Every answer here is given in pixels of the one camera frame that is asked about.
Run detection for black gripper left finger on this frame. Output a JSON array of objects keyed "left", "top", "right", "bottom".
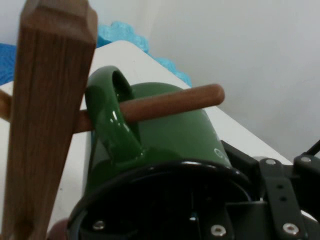
[{"left": 77, "top": 197, "right": 270, "bottom": 240}]

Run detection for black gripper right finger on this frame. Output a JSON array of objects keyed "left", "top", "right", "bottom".
[{"left": 221, "top": 139, "right": 320, "bottom": 240}]

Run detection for green enamel mug white print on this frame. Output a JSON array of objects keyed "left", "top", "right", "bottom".
[{"left": 67, "top": 65, "right": 253, "bottom": 240}]

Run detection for light blue foam mat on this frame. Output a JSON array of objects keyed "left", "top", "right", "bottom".
[{"left": 96, "top": 21, "right": 193, "bottom": 88}]

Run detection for brown wooden mug tree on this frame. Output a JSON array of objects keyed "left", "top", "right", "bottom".
[{"left": 0, "top": 0, "right": 225, "bottom": 240}]

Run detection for dark blue foam mat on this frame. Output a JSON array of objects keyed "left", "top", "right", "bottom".
[{"left": 0, "top": 42, "right": 20, "bottom": 86}]

